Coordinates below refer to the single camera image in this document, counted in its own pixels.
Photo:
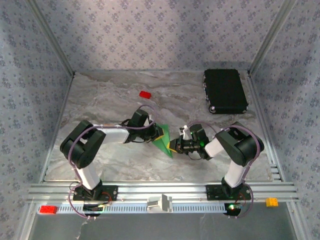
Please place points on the black hard case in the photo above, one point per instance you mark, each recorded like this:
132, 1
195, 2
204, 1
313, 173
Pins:
226, 91

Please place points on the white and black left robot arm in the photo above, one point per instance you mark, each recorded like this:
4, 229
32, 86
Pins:
115, 135

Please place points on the red toy brick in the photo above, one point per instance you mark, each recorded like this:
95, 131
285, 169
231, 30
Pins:
48, 209

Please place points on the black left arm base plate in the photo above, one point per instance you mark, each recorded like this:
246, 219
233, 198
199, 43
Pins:
110, 193

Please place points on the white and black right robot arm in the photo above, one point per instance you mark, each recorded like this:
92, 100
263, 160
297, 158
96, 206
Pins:
235, 175

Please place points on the aluminium corner post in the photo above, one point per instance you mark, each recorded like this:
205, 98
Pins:
51, 37
272, 37

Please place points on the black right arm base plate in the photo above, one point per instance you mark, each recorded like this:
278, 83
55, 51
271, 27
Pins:
213, 193

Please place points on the aluminium side rail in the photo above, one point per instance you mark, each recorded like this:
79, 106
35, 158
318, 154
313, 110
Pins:
267, 140
56, 120

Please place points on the small wooden block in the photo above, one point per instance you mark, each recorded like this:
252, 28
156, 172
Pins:
108, 124

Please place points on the small black circuit board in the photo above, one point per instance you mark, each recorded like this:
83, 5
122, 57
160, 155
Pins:
232, 207
93, 208

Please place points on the yellow toy brick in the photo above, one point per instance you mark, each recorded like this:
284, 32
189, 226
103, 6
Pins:
272, 202

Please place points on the grey metal bracket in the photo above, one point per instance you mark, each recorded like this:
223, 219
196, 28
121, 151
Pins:
160, 203

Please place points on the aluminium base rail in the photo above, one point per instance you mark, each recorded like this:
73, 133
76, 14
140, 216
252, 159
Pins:
162, 191

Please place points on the small red block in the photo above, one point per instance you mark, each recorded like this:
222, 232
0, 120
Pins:
145, 95

